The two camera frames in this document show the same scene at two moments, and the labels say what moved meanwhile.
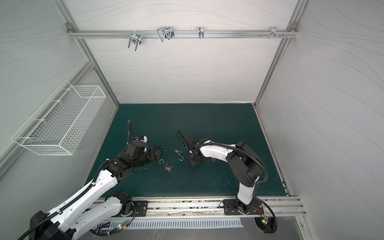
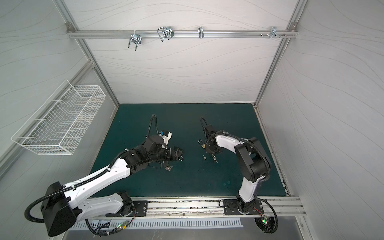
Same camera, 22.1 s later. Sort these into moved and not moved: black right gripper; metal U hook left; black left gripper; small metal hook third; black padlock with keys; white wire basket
Moved: black right gripper; black left gripper
Not moved: black padlock with keys; metal U hook left; small metal hook third; white wire basket
